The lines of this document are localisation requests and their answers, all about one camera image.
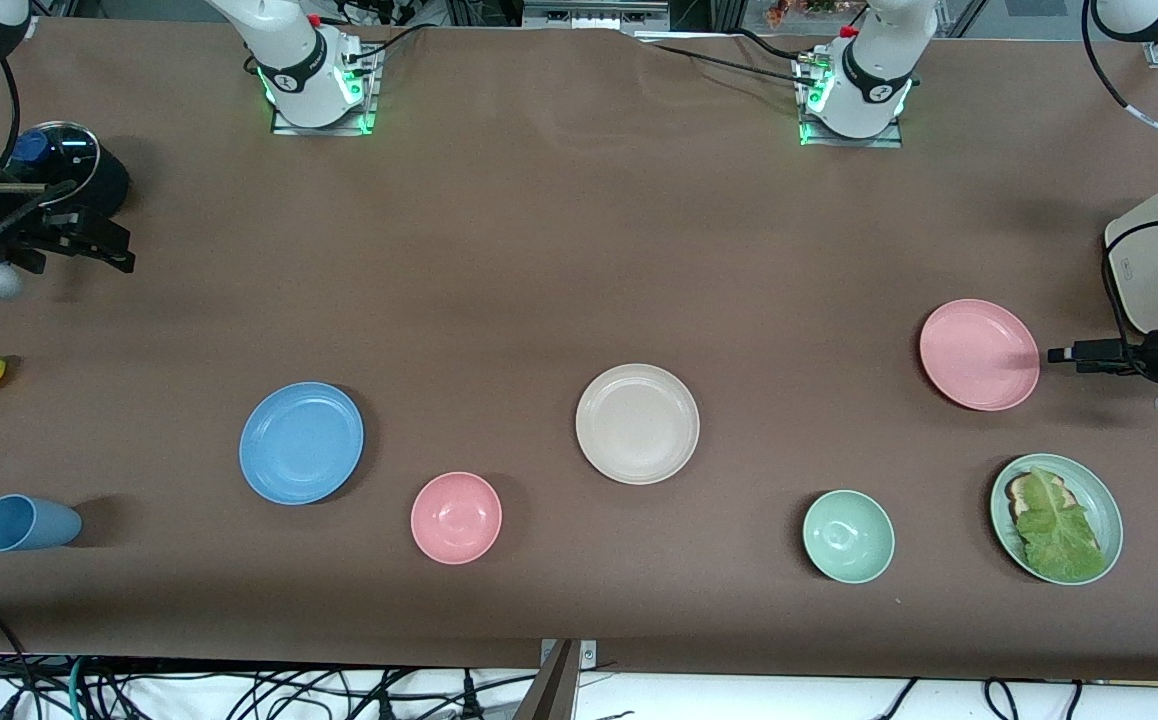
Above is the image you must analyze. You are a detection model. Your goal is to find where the pink plate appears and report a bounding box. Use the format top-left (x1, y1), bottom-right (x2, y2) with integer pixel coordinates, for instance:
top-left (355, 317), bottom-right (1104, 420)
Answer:
top-left (919, 298), bottom-right (1041, 412)

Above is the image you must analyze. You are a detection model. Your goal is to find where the blue plate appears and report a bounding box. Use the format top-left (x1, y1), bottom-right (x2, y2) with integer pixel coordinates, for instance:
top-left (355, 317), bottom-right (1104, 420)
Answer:
top-left (239, 381), bottom-right (365, 506)

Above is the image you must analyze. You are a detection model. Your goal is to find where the glass lid with blue knob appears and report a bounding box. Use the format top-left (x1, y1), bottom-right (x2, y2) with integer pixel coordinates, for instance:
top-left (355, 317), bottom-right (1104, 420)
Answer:
top-left (7, 121), bottom-right (101, 201)

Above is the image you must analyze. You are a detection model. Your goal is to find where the green plate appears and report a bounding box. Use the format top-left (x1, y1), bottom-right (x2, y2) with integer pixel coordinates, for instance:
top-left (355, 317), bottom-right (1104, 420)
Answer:
top-left (989, 453), bottom-right (1125, 587)

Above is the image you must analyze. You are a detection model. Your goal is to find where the bread slice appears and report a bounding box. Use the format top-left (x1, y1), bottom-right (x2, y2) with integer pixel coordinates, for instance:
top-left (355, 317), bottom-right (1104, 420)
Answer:
top-left (1005, 473), bottom-right (1075, 521)

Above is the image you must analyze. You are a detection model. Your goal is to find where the green lettuce leaf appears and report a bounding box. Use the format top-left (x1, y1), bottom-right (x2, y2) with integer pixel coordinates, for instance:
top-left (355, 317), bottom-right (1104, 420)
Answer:
top-left (1014, 466), bottom-right (1108, 583)

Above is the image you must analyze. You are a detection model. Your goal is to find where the blue cup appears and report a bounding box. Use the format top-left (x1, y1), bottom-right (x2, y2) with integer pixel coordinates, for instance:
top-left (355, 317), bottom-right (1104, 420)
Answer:
top-left (0, 494), bottom-right (83, 553)

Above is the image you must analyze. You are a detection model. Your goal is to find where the small green bowl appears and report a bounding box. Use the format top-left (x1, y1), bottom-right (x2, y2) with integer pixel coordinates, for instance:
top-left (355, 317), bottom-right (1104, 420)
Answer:
top-left (802, 489), bottom-right (896, 585)

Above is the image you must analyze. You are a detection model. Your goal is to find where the orange plant decoration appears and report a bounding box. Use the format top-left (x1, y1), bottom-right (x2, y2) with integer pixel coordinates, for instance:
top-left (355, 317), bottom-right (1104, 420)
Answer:
top-left (767, 0), bottom-right (870, 28)

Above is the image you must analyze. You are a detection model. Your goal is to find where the brown table cover cloth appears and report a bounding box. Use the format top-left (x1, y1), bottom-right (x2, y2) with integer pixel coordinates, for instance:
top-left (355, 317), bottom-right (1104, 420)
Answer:
top-left (0, 15), bottom-right (1158, 683)

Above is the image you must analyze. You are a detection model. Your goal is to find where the beige plate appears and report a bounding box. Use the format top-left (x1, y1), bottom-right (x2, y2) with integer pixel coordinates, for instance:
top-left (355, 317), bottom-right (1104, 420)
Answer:
top-left (575, 363), bottom-right (701, 486)

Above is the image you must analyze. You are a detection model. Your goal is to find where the small pink bowl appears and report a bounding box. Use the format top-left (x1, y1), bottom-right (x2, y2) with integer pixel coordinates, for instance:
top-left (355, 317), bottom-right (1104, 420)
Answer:
top-left (410, 471), bottom-right (503, 566)

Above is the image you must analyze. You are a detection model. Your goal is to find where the dark triangular strut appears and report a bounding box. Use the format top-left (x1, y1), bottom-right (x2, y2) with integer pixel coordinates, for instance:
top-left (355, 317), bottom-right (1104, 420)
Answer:
top-left (512, 640), bottom-right (580, 720)

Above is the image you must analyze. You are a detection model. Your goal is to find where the black pot with blue handle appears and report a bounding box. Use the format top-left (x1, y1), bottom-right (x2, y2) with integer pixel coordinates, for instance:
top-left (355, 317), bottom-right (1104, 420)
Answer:
top-left (9, 120), bottom-right (131, 226)

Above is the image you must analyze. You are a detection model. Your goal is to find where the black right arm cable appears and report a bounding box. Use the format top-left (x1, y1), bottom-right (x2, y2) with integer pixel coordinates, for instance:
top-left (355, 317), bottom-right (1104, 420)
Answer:
top-left (0, 58), bottom-right (75, 271)

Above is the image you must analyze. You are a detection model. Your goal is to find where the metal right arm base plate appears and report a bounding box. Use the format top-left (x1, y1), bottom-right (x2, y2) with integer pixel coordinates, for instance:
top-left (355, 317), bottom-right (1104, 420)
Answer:
top-left (271, 40), bottom-right (378, 137)

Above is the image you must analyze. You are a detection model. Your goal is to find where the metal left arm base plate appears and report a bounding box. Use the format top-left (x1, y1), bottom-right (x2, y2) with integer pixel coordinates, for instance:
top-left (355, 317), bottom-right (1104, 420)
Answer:
top-left (797, 55), bottom-right (905, 150)

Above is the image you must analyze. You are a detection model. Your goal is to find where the black base cable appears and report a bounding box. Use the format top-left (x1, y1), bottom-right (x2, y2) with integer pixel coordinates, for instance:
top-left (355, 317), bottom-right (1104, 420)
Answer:
top-left (734, 28), bottom-right (812, 63)
top-left (634, 38), bottom-right (825, 86)
top-left (344, 20), bottom-right (432, 67)

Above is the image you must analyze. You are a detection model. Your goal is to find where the grey metal frame box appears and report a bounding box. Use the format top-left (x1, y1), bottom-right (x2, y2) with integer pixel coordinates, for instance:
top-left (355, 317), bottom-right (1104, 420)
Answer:
top-left (522, 0), bottom-right (672, 31)

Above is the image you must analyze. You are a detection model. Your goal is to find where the small metal table bracket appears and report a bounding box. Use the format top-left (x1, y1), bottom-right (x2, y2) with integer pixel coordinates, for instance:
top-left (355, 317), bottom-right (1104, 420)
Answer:
top-left (539, 640), bottom-right (597, 669)

